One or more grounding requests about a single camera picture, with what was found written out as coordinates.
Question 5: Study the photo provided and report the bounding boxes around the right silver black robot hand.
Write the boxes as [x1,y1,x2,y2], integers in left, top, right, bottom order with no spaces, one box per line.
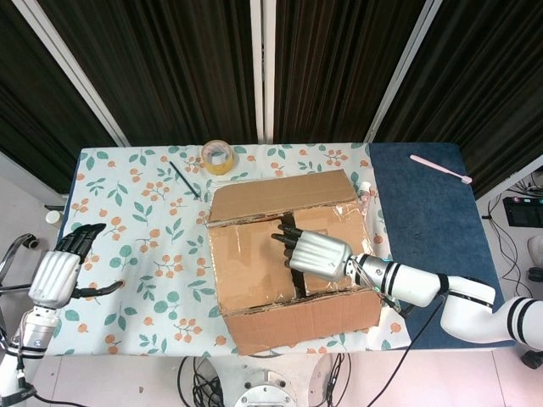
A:
[271,224,354,282]

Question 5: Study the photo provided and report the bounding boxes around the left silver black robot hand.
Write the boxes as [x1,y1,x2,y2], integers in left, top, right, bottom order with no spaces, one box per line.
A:
[28,223,125,309]

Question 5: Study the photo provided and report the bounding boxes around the brown cardboard box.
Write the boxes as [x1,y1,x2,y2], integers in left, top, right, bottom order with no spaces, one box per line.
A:
[204,168,382,356]

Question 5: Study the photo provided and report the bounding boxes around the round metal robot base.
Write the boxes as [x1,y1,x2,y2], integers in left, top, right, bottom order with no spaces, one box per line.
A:
[232,366,298,407]

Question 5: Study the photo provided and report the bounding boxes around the chrome office chair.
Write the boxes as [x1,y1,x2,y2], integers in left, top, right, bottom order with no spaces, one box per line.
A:
[0,232,43,294]

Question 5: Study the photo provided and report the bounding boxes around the clear bottle with white cap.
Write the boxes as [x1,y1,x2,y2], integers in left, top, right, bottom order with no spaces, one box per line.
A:
[358,181,375,213]

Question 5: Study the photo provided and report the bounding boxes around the floral orange leaf tablecloth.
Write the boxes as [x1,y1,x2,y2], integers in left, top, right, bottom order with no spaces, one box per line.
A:
[36,143,415,356]

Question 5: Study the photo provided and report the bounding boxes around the blue felt table mat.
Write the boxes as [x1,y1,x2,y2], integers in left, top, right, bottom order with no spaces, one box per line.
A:
[28,142,518,355]

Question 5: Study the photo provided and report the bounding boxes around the clear yellowish tape roll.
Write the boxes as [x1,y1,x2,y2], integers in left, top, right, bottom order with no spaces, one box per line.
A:
[200,138,236,176]

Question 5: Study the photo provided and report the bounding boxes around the pink toothbrush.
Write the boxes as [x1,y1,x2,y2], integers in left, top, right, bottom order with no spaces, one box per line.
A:
[409,153,473,185]

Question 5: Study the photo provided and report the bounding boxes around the thin black stick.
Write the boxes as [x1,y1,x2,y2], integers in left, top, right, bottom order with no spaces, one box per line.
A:
[168,160,201,199]

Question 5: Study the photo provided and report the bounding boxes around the dark pleated curtain panel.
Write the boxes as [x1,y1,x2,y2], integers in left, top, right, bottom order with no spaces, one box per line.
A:
[375,0,543,199]
[0,0,124,183]
[37,0,258,146]
[273,0,434,143]

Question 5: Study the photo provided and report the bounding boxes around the black electronic device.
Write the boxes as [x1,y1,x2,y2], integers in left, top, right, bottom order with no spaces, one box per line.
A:
[502,195,543,228]

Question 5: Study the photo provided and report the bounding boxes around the black cable bundle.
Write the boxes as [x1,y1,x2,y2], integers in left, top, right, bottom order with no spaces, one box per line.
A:
[325,352,354,407]
[176,355,226,407]

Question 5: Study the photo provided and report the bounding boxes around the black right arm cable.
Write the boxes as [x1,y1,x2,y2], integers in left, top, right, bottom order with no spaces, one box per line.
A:
[368,292,443,407]

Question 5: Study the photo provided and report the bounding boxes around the thin black floor cables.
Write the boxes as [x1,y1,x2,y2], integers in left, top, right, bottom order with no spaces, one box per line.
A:
[482,171,543,306]

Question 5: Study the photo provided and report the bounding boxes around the white partition frame post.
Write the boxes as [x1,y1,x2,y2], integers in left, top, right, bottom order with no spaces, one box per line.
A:
[363,0,445,143]
[249,0,277,144]
[12,0,131,148]

